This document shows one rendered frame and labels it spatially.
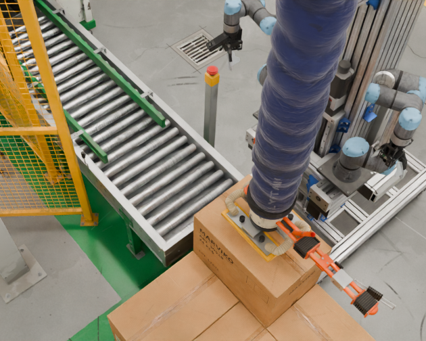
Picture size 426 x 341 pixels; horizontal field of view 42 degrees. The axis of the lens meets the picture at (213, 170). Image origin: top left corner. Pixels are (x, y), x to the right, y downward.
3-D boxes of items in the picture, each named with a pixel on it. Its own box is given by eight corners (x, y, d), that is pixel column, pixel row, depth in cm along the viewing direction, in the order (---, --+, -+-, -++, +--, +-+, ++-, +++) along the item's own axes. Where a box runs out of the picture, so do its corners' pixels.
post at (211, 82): (201, 168, 416) (204, 73, 334) (208, 164, 418) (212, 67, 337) (207, 174, 413) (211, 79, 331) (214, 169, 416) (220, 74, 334)
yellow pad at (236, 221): (220, 214, 271) (220, 209, 267) (235, 203, 275) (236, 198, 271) (268, 263, 257) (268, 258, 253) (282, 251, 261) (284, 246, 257)
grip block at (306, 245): (291, 247, 251) (293, 241, 246) (306, 235, 255) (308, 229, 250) (304, 260, 247) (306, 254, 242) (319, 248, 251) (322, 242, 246)
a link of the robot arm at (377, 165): (363, 159, 285) (401, 65, 251) (391, 169, 282) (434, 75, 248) (360, 172, 275) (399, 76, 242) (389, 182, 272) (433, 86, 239)
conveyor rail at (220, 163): (49, 17, 447) (44, -2, 432) (55, 15, 449) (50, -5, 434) (243, 203, 351) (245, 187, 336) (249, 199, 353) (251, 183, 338)
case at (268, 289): (193, 250, 316) (193, 214, 283) (243, 211, 332) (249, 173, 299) (267, 327, 291) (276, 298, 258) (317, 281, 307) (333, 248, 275)
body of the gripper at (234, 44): (241, 51, 266) (244, 31, 256) (225, 55, 264) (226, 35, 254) (236, 40, 270) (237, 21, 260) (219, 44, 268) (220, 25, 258)
